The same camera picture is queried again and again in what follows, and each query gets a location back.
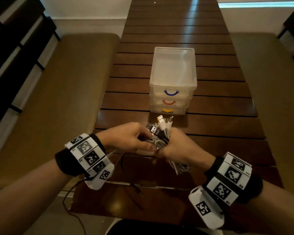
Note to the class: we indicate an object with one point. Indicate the person's left hand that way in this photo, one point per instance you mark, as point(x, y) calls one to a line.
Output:
point(127, 138)

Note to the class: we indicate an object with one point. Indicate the person's right hand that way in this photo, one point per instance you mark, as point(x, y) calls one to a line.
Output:
point(186, 149)

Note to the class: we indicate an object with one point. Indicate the clear plastic three-drawer organiser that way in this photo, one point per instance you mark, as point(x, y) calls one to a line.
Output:
point(173, 66)

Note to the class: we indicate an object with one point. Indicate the person's left forearm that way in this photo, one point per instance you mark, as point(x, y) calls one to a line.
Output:
point(24, 195)

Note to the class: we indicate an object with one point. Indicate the person's right forearm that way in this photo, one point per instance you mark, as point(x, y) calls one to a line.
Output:
point(276, 212)

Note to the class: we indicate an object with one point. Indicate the person's black garment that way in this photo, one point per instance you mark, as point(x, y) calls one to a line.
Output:
point(156, 228)

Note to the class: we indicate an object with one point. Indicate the black marker wristband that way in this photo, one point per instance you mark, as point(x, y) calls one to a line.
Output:
point(232, 178)
point(84, 154)

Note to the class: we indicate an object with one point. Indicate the brown bench cushion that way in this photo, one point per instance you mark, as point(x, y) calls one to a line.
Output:
point(274, 95)
point(56, 107)

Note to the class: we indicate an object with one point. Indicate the brown slatted wooden table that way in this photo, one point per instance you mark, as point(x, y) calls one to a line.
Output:
point(176, 26)

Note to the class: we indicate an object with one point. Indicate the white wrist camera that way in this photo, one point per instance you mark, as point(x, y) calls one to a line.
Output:
point(100, 178)
point(205, 208)

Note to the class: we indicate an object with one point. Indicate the wall light strip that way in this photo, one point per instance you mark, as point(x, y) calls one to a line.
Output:
point(259, 4)

